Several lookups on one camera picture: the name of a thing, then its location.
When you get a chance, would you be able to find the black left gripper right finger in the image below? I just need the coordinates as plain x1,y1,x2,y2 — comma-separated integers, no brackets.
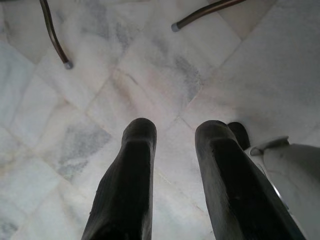
195,120,305,240

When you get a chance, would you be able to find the robot black left foot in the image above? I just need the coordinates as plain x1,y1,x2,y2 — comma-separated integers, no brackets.
227,121,250,150

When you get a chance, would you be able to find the brown metal chair leg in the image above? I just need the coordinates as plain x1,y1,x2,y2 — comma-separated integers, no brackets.
39,0,74,70
171,0,247,33

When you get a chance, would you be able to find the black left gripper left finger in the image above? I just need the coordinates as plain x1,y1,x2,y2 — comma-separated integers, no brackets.
81,117,158,240

